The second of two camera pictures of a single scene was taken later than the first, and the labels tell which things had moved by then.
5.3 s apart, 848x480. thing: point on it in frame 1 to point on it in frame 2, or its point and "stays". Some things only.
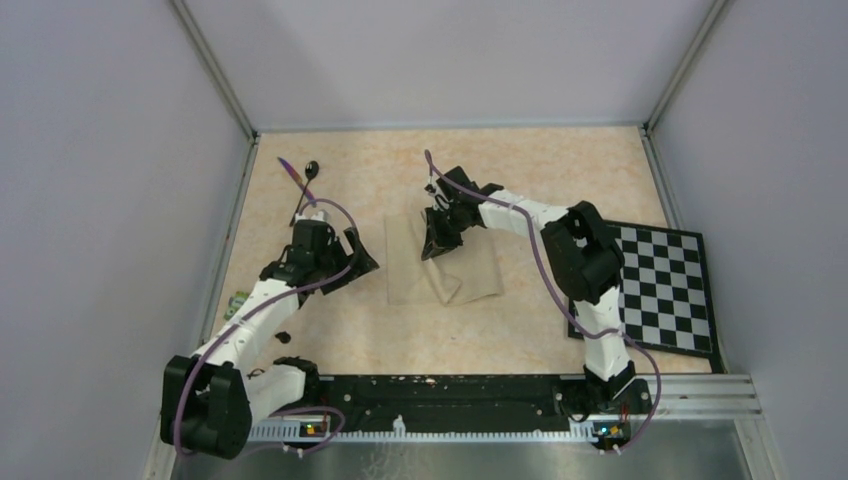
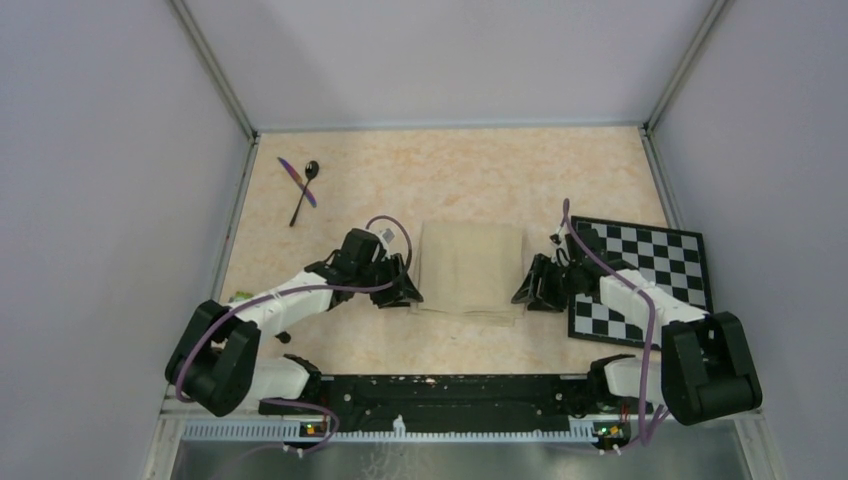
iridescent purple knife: (308, 193) stays
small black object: (283, 337) stays
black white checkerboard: (664, 291) stays
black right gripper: (437, 244) to (543, 299)
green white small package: (234, 303) stays
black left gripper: (363, 265) to (391, 298)
